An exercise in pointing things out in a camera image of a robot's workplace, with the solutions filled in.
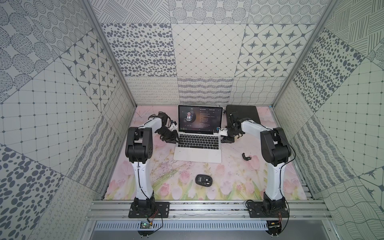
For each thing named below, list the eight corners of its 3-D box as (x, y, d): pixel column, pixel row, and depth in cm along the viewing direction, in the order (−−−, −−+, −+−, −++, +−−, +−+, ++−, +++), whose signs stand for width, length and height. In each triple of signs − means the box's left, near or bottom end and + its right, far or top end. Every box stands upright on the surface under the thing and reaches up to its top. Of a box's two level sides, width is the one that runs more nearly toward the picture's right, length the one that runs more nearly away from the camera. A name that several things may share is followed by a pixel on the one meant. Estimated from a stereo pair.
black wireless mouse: (195, 186, 84) (195, 185, 81) (195, 176, 87) (195, 174, 85) (212, 186, 84) (212, 185, 81) (211, 176, 87) (211, 174, 85)
